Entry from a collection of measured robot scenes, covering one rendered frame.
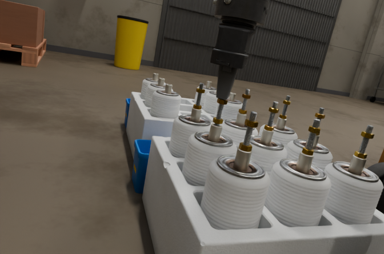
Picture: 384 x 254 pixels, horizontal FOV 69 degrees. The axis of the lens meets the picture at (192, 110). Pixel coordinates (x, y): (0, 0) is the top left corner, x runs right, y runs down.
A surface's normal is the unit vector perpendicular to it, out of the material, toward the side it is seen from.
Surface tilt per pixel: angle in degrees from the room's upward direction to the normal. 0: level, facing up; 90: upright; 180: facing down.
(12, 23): 90
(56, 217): 0
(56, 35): 90
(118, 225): 0
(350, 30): 90
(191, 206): 0
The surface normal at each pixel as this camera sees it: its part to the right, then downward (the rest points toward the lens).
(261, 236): 0.18, -0.96
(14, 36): 0.40, 0.28
